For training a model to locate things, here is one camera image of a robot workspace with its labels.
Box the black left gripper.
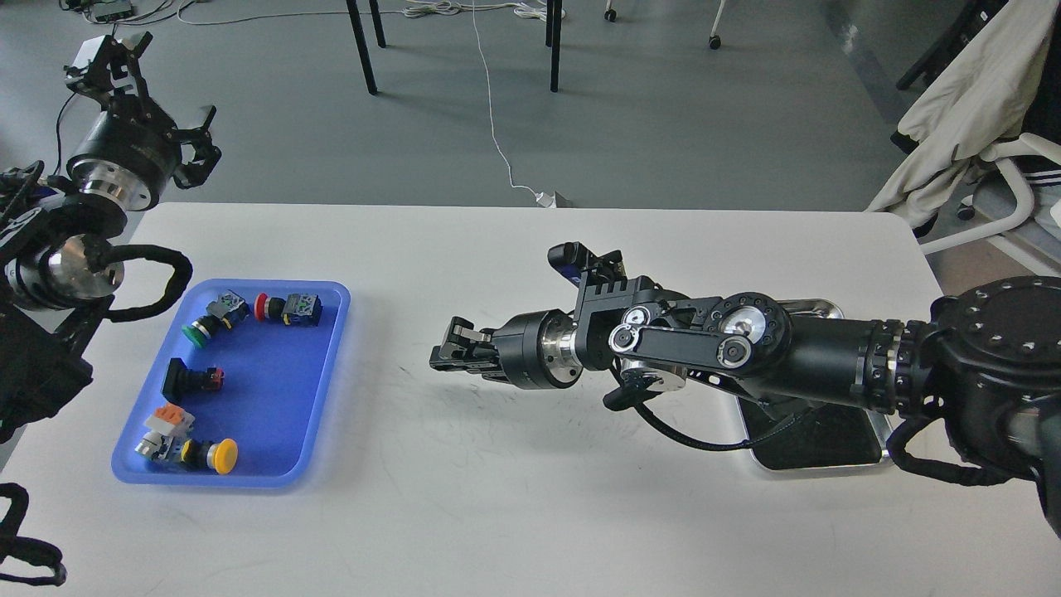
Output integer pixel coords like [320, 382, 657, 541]
[65, 32, 222, 211]

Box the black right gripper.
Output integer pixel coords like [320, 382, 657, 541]
[429, 309, 584, 390]

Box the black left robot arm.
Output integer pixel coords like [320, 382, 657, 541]
[1, 32, 222, 443]

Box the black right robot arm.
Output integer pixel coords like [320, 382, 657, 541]
[429, 273, 1060, 530]

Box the black power strip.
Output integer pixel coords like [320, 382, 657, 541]
[84, 0, 136, 23]

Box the white power adapter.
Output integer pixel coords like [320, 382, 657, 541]
[535, 192, 574, 209]

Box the blue plastic tray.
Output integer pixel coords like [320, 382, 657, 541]
[111, 279, 351, 490]

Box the black table leg left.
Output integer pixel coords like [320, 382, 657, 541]
[345, 0, 387, 96]

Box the black table leg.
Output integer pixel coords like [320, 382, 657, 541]
[545, 0, 562, 92]
[345, 0, 387, 96]

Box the black square push button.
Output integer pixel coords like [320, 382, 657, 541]
[162, 357, 225, 405]

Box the orange grey contact block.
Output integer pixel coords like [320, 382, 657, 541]
[135, 403, 196, 462]

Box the black table leg right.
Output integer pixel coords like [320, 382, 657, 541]
[545, 0, 562, 92]

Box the steel metal tray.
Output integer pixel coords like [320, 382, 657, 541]
[735, 298, 892, 478]

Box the beige jacket on chair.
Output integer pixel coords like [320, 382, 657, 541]
[865, 1, 1059, 228]

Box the white office chair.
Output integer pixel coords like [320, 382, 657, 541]
[921, 133, 1060, 254]

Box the black floor cable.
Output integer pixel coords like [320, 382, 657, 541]
[50, 0, 179, 179]

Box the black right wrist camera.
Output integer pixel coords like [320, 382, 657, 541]
[547, 242, 627, 287]

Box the white floor cable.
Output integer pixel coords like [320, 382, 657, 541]
[174, 0, 568, 200]

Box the red push button switch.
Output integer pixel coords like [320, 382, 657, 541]
[251, 294, 323, 328]

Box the green push button switch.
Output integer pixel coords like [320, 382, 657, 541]
[181, 289, 250, 348]

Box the yellow push button switch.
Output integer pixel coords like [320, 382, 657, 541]
[166, 439, 239, 475]

